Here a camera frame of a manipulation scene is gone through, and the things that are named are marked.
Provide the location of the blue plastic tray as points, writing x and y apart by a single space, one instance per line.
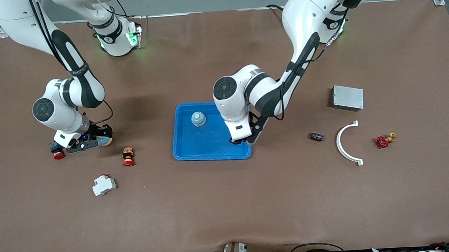
210 142

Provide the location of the blue dome bell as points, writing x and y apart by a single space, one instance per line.
198 119
105 140

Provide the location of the brown table mat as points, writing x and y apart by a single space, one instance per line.
229 210

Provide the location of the red mushroom button black body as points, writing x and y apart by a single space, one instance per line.
58 155

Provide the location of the white circuit breaker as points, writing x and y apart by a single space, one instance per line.
104 185

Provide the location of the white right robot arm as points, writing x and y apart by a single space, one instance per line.
60 111

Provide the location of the white semicircular bracket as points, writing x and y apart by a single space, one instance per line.
339 143

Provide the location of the silver metal power supply box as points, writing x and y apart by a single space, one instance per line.
348 97

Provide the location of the dark capacitor with white print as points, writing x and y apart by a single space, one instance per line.
317 137

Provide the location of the brass valve with red handwheel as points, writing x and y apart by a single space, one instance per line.
383 142

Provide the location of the red button orange yellow body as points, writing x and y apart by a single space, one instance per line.
128 156

